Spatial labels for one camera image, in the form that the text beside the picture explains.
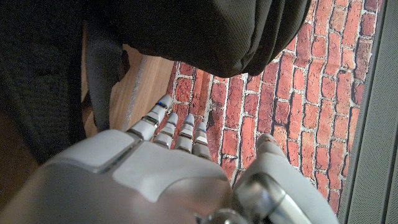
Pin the black backpack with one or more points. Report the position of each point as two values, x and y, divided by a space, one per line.
202 31

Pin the red brick printed backdrop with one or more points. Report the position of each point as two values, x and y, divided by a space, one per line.
295 109

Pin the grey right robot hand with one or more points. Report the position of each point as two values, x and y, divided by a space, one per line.
155 186

